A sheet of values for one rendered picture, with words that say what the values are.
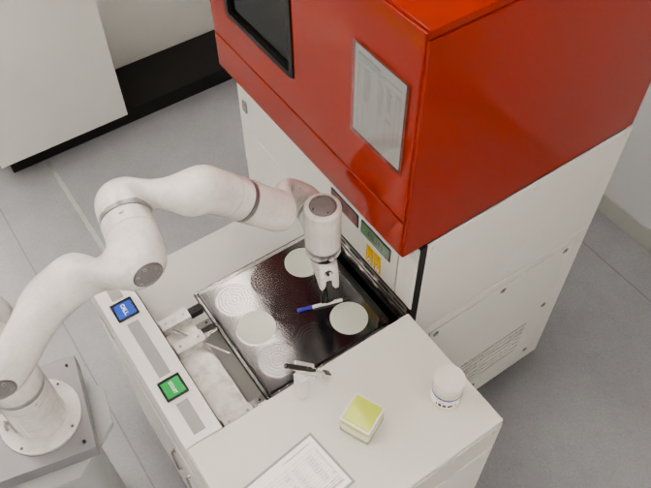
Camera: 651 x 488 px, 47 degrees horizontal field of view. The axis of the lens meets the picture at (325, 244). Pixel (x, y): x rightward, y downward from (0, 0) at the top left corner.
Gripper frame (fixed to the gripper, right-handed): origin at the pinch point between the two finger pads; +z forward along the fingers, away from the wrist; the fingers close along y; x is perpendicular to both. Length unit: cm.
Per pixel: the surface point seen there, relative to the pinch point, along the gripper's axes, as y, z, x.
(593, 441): -26, 98, -92
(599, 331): 14, 98, -116
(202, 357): -5.1, 10.6, 33.1
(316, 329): -6.3, 8.7, 3.8
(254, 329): -2.0, 8.6, 19.0
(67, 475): -24, 17, 70
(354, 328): -8.8, 8.6, -5.5
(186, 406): -20.9, 3.0, 38.7
